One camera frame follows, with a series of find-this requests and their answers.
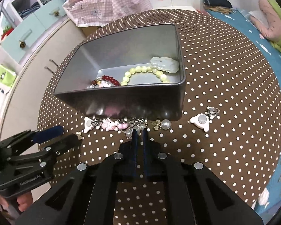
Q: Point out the white bear charm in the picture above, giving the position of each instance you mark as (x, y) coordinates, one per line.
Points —
(201, 121)

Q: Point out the blue bed sheet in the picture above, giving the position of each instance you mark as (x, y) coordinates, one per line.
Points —
(246, 85)

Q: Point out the grey metal tin box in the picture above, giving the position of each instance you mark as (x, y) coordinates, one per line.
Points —
(112, 77)

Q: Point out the beige cabinet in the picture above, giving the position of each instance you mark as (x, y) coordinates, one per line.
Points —
(21, 109)

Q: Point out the pink kitty charm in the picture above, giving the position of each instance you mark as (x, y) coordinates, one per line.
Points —
(110, 125)

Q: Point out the folded dark clothes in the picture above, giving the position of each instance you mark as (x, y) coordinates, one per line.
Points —
(218, 3)

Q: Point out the pink checkered cloth cover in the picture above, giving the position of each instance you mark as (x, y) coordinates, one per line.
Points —
(86, 13)

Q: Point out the pink and green pillow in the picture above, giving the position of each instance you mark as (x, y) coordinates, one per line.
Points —
(272, 32)

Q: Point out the person's left hand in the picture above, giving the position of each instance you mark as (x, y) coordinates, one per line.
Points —
(22, 203)

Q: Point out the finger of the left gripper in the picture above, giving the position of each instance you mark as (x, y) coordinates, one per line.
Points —
(28, 138)
(59, 146)

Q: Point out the green packet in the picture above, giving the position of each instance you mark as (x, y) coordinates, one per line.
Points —
(7, 76)

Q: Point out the mint green drawer unit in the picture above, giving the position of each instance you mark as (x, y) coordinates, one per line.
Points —
(31, 28)

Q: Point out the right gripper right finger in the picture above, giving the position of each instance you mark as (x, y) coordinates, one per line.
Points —
(193, 193)

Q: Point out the pearl bead charm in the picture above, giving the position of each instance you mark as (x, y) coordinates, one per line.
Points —
(165, 124)

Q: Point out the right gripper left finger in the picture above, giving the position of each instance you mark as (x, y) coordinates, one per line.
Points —
(87, 195)

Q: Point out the pale green jade pendant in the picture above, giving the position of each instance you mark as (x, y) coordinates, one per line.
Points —
(165, 64)

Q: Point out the cardboard box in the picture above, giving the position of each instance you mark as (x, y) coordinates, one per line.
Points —
(89, 30)

